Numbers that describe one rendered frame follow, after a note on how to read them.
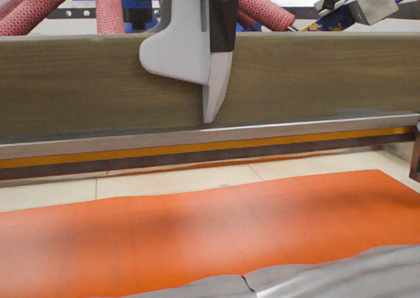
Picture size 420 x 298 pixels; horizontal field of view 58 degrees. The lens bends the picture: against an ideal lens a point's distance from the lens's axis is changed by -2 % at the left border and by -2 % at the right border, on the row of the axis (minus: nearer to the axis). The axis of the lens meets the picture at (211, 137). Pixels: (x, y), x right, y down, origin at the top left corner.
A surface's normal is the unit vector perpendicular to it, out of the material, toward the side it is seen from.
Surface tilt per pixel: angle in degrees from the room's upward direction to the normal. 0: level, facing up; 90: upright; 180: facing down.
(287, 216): 0
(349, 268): 16
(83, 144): 90
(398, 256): 29
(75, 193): 0
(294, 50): 90
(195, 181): 0
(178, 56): 85
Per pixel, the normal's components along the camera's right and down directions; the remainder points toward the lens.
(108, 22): 0.00, -0.56
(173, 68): 0.25, 0.21
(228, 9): 0.25, 0.53
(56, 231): 0.00, -0.95
